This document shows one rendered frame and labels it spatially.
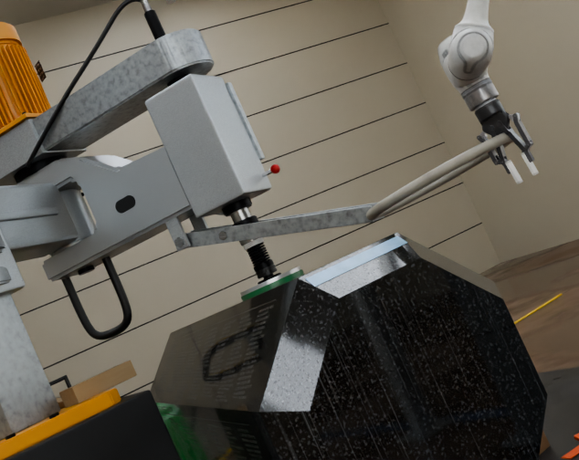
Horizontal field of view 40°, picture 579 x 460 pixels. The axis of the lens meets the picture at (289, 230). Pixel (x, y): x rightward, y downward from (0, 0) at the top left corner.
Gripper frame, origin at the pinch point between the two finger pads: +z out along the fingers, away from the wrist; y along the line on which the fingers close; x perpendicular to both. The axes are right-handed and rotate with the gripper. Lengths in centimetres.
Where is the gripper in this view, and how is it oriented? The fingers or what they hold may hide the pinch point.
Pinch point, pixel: (521, 168)
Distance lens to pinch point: 230.4
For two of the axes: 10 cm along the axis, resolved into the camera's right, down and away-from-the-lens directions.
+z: 4.8, 8.8, -0.8
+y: -6.7, 4.2, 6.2
